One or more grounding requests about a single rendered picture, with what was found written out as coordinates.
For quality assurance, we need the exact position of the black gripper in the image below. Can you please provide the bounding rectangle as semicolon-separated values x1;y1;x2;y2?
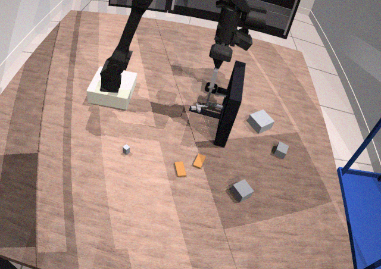
209;20;238;69

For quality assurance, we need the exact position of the orange rectangular block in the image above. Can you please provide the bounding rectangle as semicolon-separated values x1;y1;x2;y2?
193;154;206;169
174;161;186;177

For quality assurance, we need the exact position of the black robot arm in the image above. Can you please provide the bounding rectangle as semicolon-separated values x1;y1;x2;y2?
100;0;267;93

